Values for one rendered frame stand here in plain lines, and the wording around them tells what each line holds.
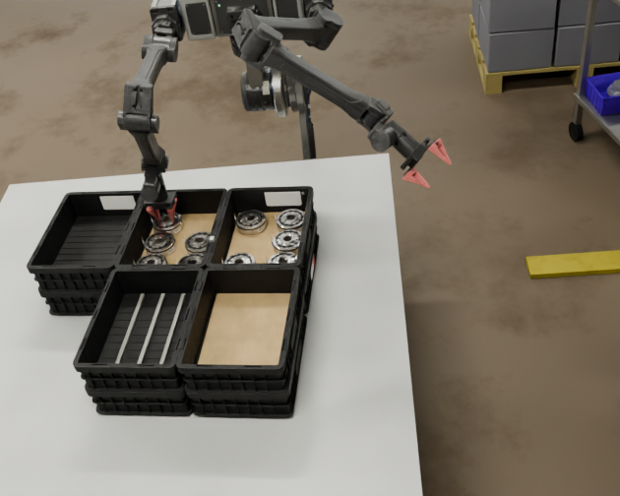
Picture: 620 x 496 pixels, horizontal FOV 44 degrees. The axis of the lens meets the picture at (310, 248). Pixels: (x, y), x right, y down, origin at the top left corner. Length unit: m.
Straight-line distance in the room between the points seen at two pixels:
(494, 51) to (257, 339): 2.89
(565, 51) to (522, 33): 0.29
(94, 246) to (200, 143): 2.04
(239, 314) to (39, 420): 0.67
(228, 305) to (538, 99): 2.89
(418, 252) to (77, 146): 2.32
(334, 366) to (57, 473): 0.84
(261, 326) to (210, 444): 0.37
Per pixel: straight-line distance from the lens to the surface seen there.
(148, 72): 2.31
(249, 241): 2.63
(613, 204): 4.09
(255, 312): 2.38
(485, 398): 3.17
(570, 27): 4.80
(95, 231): 2.86
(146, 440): 2.33
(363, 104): 2.18
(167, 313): 2.46
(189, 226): 2.75
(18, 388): 2.62
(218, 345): 2.32
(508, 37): 4.74
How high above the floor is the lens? 2.52
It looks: 41 degrees down
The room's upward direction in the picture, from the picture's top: 9 degrees counter-clockwise
